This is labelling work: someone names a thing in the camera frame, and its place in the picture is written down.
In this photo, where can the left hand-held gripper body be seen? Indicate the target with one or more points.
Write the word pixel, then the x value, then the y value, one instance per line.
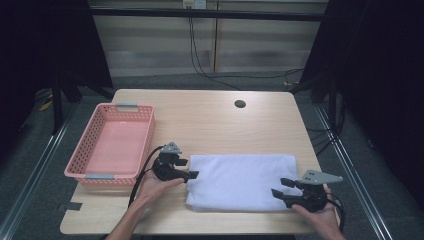
pixel 166 165

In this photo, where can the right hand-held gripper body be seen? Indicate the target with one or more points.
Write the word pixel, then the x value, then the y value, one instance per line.
pixel 311 196

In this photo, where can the white patterned towel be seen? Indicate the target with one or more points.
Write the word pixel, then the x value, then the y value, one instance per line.
pixel 241 181

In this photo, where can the person's right hand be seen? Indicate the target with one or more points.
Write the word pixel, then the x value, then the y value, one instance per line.
pixel 318 220

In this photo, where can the person's left hand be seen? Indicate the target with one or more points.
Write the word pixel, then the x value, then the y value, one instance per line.
pixel 153 190

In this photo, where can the pink plastic basket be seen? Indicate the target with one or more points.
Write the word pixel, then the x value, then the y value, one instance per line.
pixel 116 146

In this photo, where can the black metal stand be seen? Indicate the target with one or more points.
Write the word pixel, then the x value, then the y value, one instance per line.
pixel 57 106
pixel 332 106

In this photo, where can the black tape piece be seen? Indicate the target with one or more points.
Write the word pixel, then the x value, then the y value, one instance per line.
pixel 72 206

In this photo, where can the dark curtain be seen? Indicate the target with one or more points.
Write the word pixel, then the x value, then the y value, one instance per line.
pixel 43 43
pixel 383 83

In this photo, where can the yellow floor object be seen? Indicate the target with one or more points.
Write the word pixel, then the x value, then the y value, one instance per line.
pixel 45 106

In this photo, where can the black horizontal bar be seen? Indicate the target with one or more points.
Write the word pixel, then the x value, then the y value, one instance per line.
pixel 206 14

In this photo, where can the aluminium floor rail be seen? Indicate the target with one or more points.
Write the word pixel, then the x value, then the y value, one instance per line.
pixel 353 173
pixel 36 163

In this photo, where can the white wall socket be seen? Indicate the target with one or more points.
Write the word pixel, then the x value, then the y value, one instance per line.
pixel 195 4

